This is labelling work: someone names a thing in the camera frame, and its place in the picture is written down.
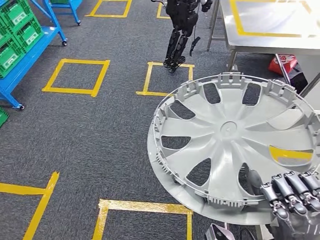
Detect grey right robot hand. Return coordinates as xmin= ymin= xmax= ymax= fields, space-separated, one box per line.
xmin=247 ymin=169 xmax=320 ymax=240

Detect grey plastic wheel cover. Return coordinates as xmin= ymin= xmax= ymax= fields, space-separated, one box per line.
xmin=146 ymin=72 xmax=320 ymax=226

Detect blue metal shelf rack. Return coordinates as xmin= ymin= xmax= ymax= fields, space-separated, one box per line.
xmin=0 ymin=0 xmax=68 ymax=111
xmin=29 ymin=0 xmax=83 ymax=26

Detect black bag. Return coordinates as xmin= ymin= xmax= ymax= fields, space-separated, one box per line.
xmin=287 ymin=62 xmax=309 ymax=95

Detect red plastic bag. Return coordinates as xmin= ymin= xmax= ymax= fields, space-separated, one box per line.
xmin=269 ymin=53 xmax=298 ymax=76

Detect yellow floor tape square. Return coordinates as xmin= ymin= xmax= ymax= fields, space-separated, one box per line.
xmin=42 ymin=58 xmax=111 ymax=98
xmin=91 ymin=198 xmax=194 ymax=240

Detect black humanoid robot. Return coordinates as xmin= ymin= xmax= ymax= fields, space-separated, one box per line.
xmin=151 ymin=0 xmax=214 ymax=74

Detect green plastic crate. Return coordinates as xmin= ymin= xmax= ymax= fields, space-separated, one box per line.
xmin=0 ymin=107 xmax=10 ymax=129
xmin=0 ymin=38 xmax=26 ymax=79
xmin=14 ymin=16 xmax=45 ymax=52
xmin=0 ymin=16 xmax=14 ymax=47
xmin=0 ymin=0 xmax=35 ymax=34

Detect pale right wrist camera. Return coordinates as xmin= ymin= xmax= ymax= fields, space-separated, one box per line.
xmin=205 ymin=222 xmax=235 ymax=240

